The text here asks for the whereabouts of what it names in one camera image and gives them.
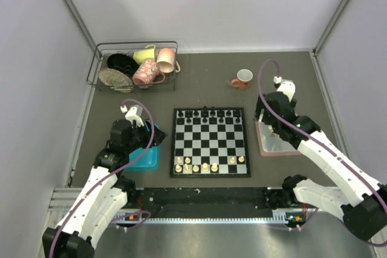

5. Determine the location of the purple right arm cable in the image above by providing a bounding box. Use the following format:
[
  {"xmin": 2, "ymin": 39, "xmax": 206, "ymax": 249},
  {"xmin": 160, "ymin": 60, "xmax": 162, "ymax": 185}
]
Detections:
[{"xmin": 256, "ymin": 59, "xmax": 387, "ymax": 247}]

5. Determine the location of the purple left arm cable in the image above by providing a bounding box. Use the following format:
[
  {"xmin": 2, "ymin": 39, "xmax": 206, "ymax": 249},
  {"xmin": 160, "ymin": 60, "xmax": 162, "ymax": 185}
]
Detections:
[{"xmin": 48, "ymin": 98, "xmax": 155, "ymax": 258}]

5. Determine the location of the orange ceramic mug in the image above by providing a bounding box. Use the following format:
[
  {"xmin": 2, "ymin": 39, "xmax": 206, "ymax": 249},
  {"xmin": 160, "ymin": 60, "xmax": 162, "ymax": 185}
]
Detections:
[{"xmin": 230, "ymin": 69, "xmax": 253, "ymax": 90}]

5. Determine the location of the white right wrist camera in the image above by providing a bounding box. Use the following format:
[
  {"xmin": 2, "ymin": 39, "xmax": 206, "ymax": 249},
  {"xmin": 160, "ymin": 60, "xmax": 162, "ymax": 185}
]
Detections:
[{"xmin": 273, "ymin": 76, "xmax": 296, "ymax": 102}]

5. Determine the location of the blue plastic tray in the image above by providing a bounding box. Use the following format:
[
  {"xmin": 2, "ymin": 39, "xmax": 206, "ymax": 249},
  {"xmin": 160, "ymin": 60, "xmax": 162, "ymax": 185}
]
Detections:
[{"xmin": 124, "ymin": 146, "xmax": 160, "ymax": 172}]

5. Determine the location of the yellow ceramic mug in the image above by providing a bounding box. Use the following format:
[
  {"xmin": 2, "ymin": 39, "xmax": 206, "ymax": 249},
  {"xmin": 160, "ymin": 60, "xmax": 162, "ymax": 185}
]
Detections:
[{"xmin": 133, "ymin": 44, "xmax": 157, "ymax": 65}]

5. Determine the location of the black chess pieces row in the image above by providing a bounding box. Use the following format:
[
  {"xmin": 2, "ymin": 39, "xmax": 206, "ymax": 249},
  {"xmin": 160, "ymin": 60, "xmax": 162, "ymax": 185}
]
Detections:
[{"xmin": 173, "ymin": 106, "xmax": 244, "ymax": 125}]

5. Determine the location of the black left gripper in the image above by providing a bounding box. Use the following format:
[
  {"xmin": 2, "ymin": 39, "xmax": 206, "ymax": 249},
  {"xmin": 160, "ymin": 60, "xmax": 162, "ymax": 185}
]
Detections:
[{"xmin": 125, "ymin": 118, "xmax": 167, "ymax": 153}]

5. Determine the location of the white queen piece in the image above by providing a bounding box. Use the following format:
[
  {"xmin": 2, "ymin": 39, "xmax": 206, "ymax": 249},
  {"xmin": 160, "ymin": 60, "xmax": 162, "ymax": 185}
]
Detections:
[{"xmin": 201, "ymin": 163, "xmax": 209, "ymax": 173}]

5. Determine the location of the black white chess board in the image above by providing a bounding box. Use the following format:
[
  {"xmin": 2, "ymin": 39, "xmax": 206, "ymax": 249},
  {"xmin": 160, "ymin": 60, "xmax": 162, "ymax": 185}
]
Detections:
[{"xmin": 170, "ymin": 113, "xmax": 251, "ymax": 178}]

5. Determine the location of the white king piece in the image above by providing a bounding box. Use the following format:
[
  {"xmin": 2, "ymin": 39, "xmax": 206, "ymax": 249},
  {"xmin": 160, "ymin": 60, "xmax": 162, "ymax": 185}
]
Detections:
[{"xmin": 211, "ymin": 163, "xmax": 218, "ymax": 172}]

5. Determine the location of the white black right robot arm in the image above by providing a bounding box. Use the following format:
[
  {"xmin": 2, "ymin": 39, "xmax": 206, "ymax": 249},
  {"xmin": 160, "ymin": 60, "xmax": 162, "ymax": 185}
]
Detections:
[{"xmin": 256, "ymin": 91, "xmax": 386, "ymax": 240}]

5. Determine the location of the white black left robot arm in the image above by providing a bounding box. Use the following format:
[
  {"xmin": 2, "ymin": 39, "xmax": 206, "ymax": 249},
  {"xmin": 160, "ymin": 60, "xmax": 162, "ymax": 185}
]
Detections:
[{"xmin": 42, "ymin": 118, "xmax": 166, "ymax": 257}]

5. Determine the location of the speckled grey plate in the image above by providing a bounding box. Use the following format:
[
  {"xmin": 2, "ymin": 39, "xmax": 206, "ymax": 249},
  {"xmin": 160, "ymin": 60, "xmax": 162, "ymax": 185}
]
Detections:
[{"xmin": 98, "ymin": 68, "xmax": 134, "ymax": 92}]

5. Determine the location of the black wire dish rack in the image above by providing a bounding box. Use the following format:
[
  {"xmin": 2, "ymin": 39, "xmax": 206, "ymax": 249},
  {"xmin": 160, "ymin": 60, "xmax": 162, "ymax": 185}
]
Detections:
[{"xmin": 86, "ymin": 40, "xmax": 178, "ymax": 92}]

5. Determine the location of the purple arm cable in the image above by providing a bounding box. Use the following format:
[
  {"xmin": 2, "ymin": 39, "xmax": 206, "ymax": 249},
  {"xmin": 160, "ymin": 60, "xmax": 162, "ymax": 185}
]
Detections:
[
  {"xmin": 256, "ymin": 59, "xmax": 387, "ymax": 247},
  {"xmin": 48, "ymin": 98, "xmax": 155, "ymax": 258}
]

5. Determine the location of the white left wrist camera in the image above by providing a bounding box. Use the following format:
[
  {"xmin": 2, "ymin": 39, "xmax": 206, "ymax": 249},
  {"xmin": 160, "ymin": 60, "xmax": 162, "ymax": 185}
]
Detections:
[{"xmin": 120, "ymin": 105, "xmax": 145, "ymax": 127}]

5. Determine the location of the pink floral ceramic mug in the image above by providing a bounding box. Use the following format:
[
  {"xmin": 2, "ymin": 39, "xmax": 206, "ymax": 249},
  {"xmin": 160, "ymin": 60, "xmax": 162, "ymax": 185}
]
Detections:
[{"xmin": 132, "ymin": 59, "xmax": 166, "ymax": 88}]

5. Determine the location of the pink metal tray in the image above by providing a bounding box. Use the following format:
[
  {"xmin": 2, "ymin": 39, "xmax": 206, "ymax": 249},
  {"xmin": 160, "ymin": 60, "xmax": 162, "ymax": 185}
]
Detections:
[{"xmin": 255, "ymin": 121, "xmax": 301, "ymax": 157}]

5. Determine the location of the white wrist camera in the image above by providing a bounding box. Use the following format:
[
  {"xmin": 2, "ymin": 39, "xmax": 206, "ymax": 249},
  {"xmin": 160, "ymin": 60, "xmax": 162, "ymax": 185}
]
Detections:
[
  {"xmin": 120, "ymin": 105, "xmax": 145, "ymax": 127},
  {"xmin": 273, "ymin": 76, "xmax": 296, "ymax": 102}
]

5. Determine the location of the pink white ceramic mug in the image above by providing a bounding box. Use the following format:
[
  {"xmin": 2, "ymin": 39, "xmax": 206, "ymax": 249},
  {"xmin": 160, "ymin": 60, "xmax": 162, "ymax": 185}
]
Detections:
[{"xmin": 157, "ymin": 48, "xmax": 181, "ymax": 74}]

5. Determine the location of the black scalloped bowl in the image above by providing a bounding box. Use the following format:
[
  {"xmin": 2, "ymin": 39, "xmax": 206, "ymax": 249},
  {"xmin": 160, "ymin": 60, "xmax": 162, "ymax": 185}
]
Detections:
[{"xmin": 106, "ymin": 53, "xmax": 139, "ymax": 77}]

